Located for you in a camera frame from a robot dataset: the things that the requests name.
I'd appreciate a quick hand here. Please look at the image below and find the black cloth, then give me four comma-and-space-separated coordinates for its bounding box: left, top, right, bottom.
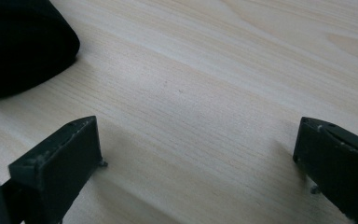
0, 0, 81, 102

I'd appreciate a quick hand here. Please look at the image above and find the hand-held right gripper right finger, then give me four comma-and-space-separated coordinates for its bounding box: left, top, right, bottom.
292, 116, 358, 224

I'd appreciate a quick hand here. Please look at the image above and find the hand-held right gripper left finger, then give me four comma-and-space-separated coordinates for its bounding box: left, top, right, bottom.
0, 115, 108, 224

